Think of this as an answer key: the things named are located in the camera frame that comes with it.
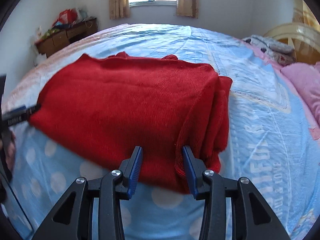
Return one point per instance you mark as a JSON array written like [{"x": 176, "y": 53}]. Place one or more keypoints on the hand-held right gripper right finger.
[{"x": 191, "y": 175}]

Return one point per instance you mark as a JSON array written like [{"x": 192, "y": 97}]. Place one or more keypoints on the red embroidered knit sweater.
[{"x": 125, "y": 110}]

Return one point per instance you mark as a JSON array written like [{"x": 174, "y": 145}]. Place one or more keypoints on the white floral box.
[{"x": 38, "y": 33}]

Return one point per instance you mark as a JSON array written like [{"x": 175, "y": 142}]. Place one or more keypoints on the white paper bag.
[{"x": 41, "y": 58}]

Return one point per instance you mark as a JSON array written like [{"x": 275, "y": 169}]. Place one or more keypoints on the bed with blue pink sheet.
[{"x": 250, "y": 130}]

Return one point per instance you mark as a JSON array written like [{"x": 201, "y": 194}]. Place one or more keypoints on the cream wooden headboard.
[{"x": 285, "y": 32}]

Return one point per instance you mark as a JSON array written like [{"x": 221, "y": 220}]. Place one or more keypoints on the green yellow cloth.
[{"x": 50, "y": 33}]

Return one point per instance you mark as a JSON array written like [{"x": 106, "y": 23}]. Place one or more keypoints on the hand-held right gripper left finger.
[{"x": 133, "y": 175}]

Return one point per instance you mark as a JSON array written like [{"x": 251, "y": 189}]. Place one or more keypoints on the pink pillow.
[{"x": 305, "y": 85}]

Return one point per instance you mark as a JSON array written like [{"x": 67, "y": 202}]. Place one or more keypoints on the pale green bag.
[{"x": 82, "y": 13}]

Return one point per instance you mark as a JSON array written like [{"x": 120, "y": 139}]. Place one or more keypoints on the red gift bag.
[{"x": 67, "y": 17}]

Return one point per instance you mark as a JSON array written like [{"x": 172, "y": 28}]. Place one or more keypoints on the yellow patterned curtain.
[{"x": 307, "y": 17}]

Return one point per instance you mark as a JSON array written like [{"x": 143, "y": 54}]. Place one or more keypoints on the brown wooden desk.
[{"x": 60, "y": 40}]

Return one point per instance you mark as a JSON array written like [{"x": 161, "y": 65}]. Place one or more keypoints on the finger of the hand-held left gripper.
[{"x": 17, "y": 116}]

